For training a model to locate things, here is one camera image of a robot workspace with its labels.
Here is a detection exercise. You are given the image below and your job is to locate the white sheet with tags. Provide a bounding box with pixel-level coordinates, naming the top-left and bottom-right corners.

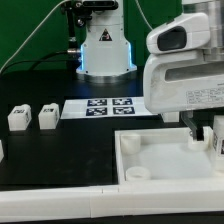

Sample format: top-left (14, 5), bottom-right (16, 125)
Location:
top-left (61, 97), bottom-right (152, 119)

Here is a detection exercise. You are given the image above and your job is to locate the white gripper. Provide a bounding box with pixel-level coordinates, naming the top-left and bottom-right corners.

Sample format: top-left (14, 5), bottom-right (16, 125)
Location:
top-left (143, 13), bottom-right (224, 141)

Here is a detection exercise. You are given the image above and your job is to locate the white front obstacle bar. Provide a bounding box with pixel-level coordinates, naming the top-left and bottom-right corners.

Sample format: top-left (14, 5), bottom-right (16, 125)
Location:
top-left (0, 178), bottom-right (224, 223)

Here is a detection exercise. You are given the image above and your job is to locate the white square tabletop tray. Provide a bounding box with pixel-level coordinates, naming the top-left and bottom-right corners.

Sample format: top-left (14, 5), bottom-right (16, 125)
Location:
top-left (115, 127), bottom-right (224, 184)

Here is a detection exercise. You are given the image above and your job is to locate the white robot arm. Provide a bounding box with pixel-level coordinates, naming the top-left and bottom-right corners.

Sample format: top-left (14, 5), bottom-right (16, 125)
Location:
top-left (75, 0), bottom-right (224, 140)

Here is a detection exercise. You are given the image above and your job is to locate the white part left edge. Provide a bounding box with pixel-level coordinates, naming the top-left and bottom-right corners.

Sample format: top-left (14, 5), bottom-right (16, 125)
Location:
top-left (0, 140), bottom-right (4, 163)

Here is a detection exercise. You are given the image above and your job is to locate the white cable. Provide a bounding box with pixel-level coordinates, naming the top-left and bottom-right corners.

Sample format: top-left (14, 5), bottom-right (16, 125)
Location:
top-left (0, 0), bottom-right (73, 75)

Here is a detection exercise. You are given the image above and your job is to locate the black cable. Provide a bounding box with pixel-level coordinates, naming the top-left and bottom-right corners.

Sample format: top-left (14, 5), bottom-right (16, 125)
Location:
top-left (0, 49), bottom-right (83, 78)

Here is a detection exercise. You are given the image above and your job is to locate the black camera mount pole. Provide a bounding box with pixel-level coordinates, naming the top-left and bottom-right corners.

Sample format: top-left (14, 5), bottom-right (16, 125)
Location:
top-left (61, 0), bottom-right (84, 70)

